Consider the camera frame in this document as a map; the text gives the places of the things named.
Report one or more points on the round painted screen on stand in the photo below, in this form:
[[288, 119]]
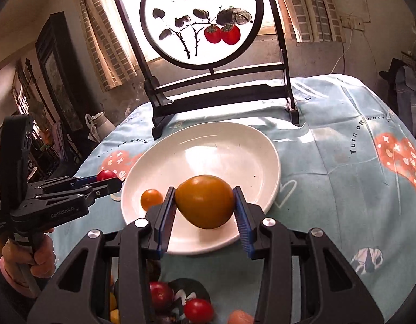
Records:
[[182, 43]]

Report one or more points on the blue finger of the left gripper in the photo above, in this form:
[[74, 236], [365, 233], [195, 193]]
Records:
[[84, 181], [104, 187]]

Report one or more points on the pile of blue clothes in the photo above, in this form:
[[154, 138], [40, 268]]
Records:
[[401, 96]]

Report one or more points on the dark framed picture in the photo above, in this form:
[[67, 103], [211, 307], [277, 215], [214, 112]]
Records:
[[62, 73]]

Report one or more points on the right patterned curtain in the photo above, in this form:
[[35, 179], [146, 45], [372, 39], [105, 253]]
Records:
[[311, 21]]

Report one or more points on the small red cherry tomato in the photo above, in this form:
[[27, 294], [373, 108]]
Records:
[[105, 175]]

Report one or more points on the left patterned curtain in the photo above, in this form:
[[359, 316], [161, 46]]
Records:
[[107, 43]]

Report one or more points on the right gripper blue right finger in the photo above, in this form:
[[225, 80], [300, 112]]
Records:
[[248, 217]]

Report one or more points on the yellow round fruit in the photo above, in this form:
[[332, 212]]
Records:
[[113, 302]]

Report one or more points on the small orange tomato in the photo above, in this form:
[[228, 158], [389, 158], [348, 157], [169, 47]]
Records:
[[150, 198]]

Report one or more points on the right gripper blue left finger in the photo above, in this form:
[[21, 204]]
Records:
[[155, 236]]

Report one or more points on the smooth orange persimmon fruit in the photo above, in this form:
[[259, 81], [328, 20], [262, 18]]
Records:
[[205, 201]]

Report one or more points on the white oval plate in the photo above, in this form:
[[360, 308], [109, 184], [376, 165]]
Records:
[[238, 154]]

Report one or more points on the red tomato back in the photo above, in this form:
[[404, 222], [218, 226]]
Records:
[[198, 310]]

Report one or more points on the patterned curtain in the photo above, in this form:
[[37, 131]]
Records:
[[107, 43], [311, 21]]

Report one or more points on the wall power socket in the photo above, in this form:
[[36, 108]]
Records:
[[352, 22]]

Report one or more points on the olive yellow small fruit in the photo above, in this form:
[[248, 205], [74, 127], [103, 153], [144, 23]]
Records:
[[115, 316]]

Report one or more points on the person's left hand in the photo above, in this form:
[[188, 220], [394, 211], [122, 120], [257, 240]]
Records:
[[41, 264]]

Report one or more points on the light blue printed tablecloth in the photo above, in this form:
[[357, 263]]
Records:
[[334, 175]]

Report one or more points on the black coat rack pole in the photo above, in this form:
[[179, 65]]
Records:
[[33, 80]]

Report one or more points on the white ceramic jug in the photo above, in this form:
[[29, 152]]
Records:
[[99, 126]]

